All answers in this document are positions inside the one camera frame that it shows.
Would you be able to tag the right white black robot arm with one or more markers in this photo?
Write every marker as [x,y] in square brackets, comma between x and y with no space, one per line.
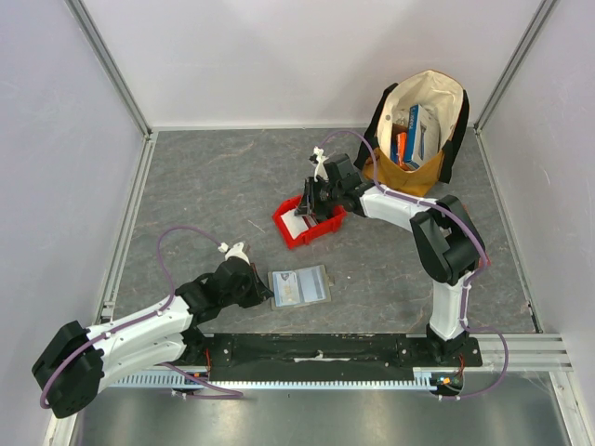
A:
[448,244]

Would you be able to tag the blue box in bag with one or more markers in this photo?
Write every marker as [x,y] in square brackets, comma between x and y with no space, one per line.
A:
[417,127]

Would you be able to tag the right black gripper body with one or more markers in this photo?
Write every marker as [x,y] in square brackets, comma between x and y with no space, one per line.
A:
[312,197]

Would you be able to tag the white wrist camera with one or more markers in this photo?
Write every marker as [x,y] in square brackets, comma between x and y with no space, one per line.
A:
[317,159]
[239,250]

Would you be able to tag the orange box in bag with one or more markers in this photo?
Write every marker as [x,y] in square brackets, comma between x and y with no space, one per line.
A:
[398,147]

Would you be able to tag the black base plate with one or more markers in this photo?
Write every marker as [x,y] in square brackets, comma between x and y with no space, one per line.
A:
[318,356]

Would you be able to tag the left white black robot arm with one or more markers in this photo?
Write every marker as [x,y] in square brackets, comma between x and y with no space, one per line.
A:
[79,362]

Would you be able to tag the blue slotted cable duct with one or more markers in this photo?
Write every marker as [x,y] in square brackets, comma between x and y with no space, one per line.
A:
[167,379]

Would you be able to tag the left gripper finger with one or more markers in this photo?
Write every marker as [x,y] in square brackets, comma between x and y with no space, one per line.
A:
[266,292]
[257,282]

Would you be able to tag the grey card holder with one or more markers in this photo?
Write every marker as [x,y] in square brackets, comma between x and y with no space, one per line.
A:
[327,288]

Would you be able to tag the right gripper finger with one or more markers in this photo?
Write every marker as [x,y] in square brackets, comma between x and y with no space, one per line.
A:
[321,205]
[304,207]

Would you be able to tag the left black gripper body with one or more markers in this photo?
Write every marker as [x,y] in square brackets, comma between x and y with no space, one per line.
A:
[245,296]

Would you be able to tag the red plastic bin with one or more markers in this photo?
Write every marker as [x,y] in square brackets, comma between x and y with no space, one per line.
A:
[315,231]

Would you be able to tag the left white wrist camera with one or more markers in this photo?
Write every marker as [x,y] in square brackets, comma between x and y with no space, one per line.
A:
[239,250]

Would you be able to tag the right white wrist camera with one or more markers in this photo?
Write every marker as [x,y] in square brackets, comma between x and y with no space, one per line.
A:
[317,159]

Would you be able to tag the yellow canvas tote bag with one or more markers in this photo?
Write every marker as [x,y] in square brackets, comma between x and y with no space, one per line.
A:
[447,104]

